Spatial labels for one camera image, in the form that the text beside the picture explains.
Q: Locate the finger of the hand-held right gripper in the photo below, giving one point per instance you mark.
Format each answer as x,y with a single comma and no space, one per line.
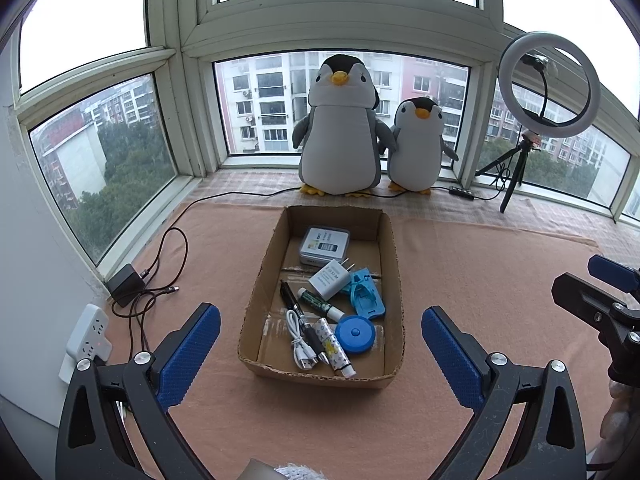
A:
612,272
585,297

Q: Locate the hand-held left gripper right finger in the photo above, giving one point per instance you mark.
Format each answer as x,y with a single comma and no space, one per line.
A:
447,355

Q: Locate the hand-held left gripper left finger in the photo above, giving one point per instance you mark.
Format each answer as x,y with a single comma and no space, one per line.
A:
192,355

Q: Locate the blue plastic clip tool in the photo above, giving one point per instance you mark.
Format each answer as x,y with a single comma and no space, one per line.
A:
374,307

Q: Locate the blue round tape measure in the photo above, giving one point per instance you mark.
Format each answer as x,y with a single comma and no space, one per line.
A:
355,335

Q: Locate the black pen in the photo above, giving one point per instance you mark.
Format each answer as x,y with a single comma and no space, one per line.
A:
290,300

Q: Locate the patterned lighter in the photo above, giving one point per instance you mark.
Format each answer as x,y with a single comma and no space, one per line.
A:
332,345

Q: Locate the brown cardboard box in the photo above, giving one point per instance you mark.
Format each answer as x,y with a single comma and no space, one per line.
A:
320,377

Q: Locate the white charger plug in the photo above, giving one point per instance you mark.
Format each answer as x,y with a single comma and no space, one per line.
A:
327,280

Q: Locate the clear plastic case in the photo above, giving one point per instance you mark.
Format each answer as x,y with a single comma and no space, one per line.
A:
325,245

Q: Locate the person's right hand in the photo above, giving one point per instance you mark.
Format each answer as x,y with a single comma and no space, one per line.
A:
622,410

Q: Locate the person's left hand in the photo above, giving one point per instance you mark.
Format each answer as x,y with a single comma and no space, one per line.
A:
300,472

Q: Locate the black power adapter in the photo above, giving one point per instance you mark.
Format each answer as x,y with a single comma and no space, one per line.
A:
125,285

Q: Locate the white power strip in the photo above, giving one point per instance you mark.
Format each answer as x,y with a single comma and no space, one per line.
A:
87,330

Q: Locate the black tripod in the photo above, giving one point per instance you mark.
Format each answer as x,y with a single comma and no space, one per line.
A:
510,192

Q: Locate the plaid cloth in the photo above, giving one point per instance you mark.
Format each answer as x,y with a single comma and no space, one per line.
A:
250,182

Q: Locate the small penguin plush toy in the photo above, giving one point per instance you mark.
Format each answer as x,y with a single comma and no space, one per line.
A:
415,155

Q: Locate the large penguin plush toy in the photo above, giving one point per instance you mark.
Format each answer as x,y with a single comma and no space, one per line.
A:
340,150

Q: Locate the black inline switch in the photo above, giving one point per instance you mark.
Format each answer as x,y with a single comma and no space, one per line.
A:
461,193

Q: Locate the white window frame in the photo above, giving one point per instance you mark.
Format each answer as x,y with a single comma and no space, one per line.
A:
190,85

